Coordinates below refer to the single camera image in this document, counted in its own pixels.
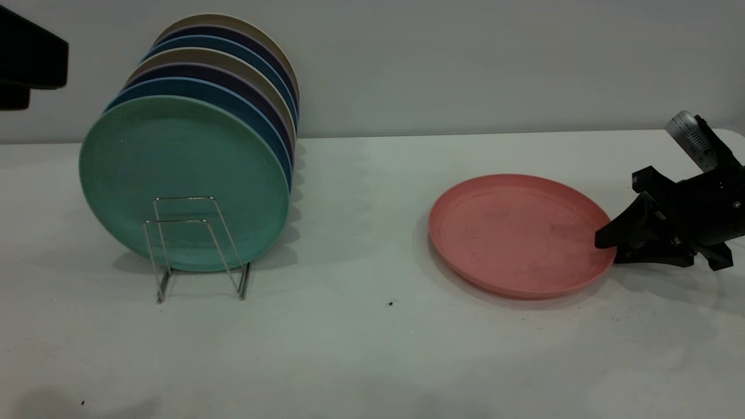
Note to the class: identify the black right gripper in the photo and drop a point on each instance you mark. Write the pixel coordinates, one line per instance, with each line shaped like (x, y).
(710, 203)

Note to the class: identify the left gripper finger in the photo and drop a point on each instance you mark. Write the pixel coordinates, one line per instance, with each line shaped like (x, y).
(13, 98)
(32, 58)

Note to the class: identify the pink plate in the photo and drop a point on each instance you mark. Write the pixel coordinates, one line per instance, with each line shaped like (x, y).
(512, 238)

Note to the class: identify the blue plate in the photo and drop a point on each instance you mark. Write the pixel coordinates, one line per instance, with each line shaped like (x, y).
(215, 43)
(183, 87)

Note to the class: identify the dark purple plate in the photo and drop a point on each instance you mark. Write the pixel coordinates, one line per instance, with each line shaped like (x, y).
(224, 31)
(189, 70)

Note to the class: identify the beige plate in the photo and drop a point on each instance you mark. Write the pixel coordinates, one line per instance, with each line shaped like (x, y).
(224, 19)
(195, 56)

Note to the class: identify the green plate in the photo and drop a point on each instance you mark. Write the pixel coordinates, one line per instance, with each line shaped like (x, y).
(180, 169)

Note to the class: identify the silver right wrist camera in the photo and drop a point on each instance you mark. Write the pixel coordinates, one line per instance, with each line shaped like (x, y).
(689, 137)

